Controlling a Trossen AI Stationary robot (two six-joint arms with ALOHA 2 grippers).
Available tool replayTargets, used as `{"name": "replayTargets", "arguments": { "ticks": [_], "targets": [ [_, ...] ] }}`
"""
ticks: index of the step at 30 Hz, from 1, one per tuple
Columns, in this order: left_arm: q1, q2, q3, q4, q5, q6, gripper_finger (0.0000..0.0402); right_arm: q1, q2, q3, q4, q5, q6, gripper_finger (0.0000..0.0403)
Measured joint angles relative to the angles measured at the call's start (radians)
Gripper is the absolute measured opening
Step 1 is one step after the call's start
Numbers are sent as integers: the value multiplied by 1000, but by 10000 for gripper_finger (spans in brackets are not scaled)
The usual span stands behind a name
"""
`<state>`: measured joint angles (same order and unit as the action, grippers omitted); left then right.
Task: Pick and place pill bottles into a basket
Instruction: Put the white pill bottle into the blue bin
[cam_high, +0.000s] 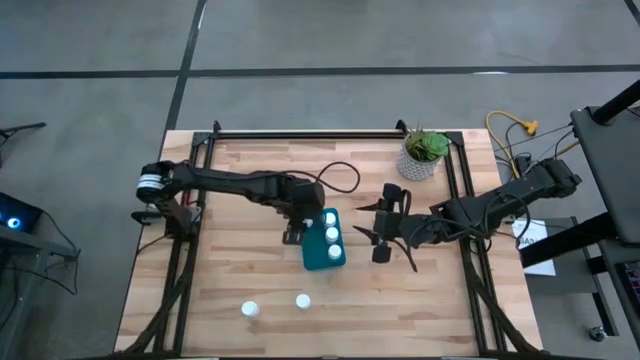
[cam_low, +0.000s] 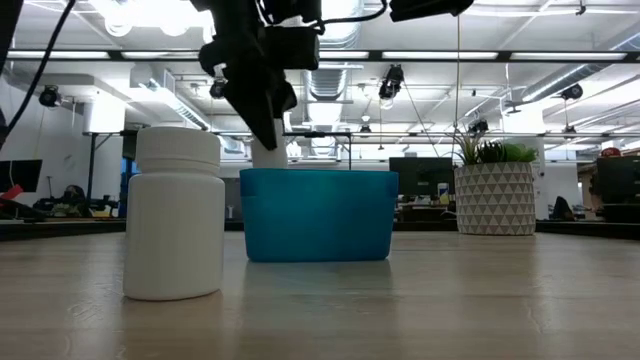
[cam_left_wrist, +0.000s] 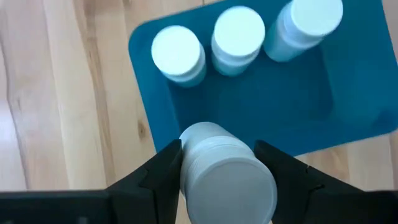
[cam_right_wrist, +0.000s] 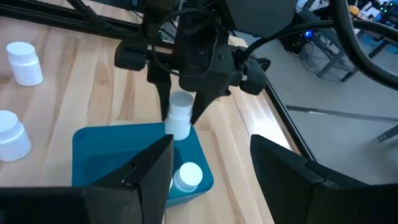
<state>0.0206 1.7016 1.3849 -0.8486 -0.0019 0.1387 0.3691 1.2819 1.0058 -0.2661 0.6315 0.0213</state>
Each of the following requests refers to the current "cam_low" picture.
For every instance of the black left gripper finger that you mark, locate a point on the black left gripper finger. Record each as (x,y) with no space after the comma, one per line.
(255,110)
(287,100)

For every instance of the white pill bottle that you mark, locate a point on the white pill bottle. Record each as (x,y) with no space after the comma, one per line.
(281,150)
(174,225)

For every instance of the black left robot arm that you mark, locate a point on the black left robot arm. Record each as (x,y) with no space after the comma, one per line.
(10,25)

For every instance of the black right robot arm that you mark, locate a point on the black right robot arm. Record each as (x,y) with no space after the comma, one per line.
(425,9)

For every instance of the teal plastic basket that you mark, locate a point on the teal plastic basket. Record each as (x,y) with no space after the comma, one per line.
(320,215)

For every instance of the black ceiling spotlight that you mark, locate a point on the black ceiling spotlight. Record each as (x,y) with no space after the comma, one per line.
(480,126)
(571,92)
(49,96)
(216,90)
(391,82)

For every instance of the dark computer monitor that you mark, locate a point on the dark computer monitor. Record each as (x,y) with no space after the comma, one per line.
(415,175)
(20,175)

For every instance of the black workstation stand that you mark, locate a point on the black workstation stand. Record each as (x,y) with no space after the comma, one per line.
(92,150)

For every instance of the green succulent plant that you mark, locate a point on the green succulent plant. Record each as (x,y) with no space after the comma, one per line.
(492,152)

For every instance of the white triangle-patterned plant pot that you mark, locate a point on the white triangle-patterned plant pot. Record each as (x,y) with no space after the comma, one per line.
(495,200)

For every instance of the silver ceiling air duct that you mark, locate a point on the silver ceiling air duct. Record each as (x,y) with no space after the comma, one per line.
(327,85)

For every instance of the thin black metal frame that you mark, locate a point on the thin black metal frame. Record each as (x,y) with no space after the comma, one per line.
(325,134)

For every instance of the black aluminium table frame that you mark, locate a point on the black aluminium table frame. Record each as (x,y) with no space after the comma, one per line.
(50,230)

